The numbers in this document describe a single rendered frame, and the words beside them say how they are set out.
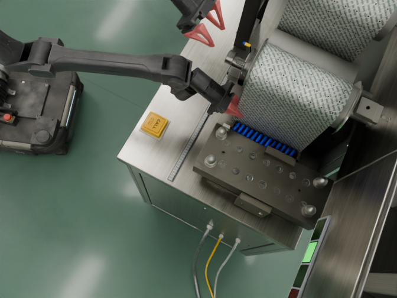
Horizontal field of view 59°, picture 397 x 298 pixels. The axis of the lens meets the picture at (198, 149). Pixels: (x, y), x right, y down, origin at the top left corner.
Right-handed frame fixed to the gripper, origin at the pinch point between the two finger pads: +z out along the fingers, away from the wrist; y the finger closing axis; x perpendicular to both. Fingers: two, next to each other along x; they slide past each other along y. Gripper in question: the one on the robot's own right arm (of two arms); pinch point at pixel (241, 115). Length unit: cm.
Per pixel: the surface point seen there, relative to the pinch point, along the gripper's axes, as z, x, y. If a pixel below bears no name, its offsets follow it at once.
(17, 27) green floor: -93, -171, -37
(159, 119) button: -14.9, -24.6, 7.9
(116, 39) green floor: -38, -142, -61
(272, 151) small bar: 12.8, 4.1, 5.1
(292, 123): 7.4, 15.1, 0.3
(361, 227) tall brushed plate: 12, 43, 25
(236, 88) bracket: -4.1, -3.4, -7.8
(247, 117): 1.3, 1.7, 0.3
